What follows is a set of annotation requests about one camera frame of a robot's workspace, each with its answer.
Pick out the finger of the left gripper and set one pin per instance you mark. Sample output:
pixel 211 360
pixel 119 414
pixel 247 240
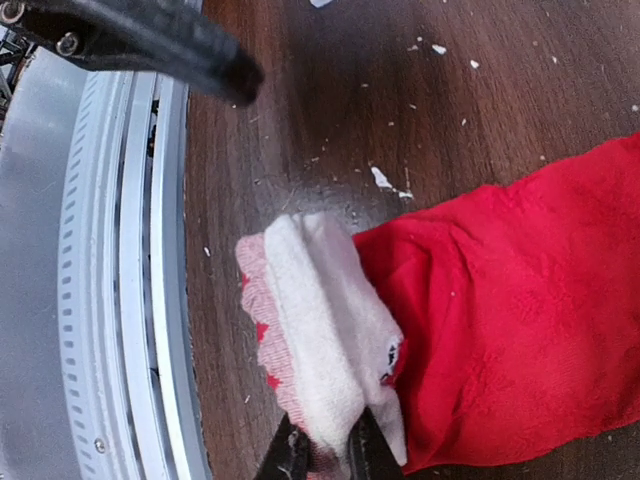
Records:
pixel 167 37

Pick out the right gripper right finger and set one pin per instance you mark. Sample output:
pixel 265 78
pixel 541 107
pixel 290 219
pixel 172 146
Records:
pixel 369 455

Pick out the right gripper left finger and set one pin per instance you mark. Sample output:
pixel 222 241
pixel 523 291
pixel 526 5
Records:
pixel 288 456

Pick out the red sock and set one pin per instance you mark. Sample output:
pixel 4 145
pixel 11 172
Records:
pixel 488 330

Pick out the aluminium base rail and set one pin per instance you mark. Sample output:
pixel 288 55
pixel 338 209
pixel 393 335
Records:
pixel 97 377

